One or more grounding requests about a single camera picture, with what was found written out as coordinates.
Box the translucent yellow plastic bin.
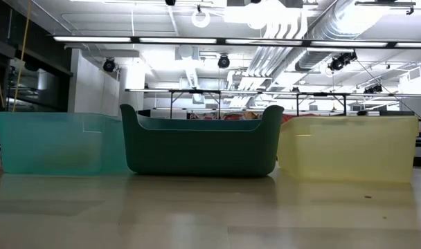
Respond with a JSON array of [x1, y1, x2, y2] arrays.
[[277, 116, 420, 183]]

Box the long ceiling light strip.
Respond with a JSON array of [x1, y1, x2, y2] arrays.
[[47, 34, 421, 49]]

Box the white ceiling ring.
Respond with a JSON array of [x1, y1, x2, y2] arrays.
[[191, 9, 211, 29]]

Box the dark green plastic bin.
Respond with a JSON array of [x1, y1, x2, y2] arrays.
[[119, 103, 285, 178]]

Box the translucent teal plastic bin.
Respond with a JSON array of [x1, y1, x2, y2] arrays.
[[0, 111, 130, 176]]

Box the black spotlight cluster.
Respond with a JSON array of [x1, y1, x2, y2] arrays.
[[327, 50, 359, 73]]

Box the colourful background items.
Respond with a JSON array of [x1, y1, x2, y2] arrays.
[[188, 111, 260, 121]]

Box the black round spotlight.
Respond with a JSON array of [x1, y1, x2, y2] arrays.
[[364, 84, 384, 95], [217, 54, 231, 70], [102, 57, 116, 73]]

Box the yellow cable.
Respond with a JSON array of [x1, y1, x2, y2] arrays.
[[0, 0, 32, 113]]

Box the black folding table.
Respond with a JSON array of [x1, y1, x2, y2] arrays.
[[168, 89, 222, 120], [296, 92, 348, 117]]

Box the black ceiling rail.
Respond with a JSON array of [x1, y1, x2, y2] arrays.
[[355, 0, 416, 15]]

